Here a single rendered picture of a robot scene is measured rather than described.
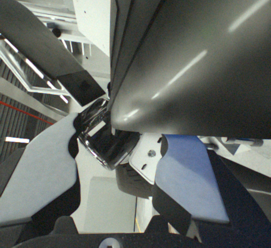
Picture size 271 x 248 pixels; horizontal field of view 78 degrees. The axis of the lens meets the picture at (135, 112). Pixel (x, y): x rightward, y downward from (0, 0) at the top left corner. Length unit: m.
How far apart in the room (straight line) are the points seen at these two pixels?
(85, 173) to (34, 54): 12.32
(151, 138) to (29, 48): 0.25
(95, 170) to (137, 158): 12.18
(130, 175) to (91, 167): 12.02
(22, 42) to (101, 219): 7.52
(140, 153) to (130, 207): 7.32
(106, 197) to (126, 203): 0.83
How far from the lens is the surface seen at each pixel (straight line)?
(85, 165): 12.52
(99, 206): 7.57
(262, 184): 0.26
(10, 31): 0.34
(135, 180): 0.49
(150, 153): 0.30
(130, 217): 7.72
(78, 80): 0.34
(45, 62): 0.33
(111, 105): 0.17
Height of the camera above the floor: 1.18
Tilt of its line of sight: 6 degrees down
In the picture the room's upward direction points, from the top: 84 degrees counter-clockwise
